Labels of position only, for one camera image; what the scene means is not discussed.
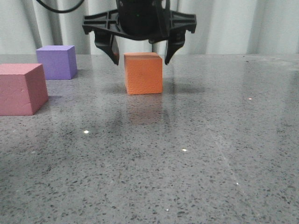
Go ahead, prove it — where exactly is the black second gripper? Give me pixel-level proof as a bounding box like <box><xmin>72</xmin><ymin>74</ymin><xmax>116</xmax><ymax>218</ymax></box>
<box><xmin>82</xmin><ymin>0</ymin><xmax>196</xmax><ymax>65</ymax></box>

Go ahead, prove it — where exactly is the orange foam cube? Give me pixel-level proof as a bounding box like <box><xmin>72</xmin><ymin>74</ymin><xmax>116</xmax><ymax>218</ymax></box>
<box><xmin>124</xmin><ymin>52</ymin><xmax>163</xmax><ymax>95</ymax></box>

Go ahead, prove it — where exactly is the purple foam cube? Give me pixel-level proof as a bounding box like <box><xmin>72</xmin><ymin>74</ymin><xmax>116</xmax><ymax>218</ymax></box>
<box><xmin>36</xmin><ymin>45</ymin><xmax>77</xmax><ymax>80</ymax></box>

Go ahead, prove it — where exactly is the pale green curtain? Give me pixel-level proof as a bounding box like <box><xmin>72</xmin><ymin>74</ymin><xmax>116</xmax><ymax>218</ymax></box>
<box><xmin>0</xmin><ymin>0</ymin><xmax>299</xmax><ymax>55</ymax></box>

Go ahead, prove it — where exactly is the red foam cube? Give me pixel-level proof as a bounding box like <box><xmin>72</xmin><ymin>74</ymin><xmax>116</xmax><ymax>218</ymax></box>
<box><xmin>0</xmin><ymin>63</ymin><xmax>49</xmax><ymax>116</ymax></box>

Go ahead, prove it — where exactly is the black cable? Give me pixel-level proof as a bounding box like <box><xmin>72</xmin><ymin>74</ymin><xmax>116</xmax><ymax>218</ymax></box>
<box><xmin>36</xmin><ymin>0</ymin><xmax>85</xmax><ymax>14</ymax></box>

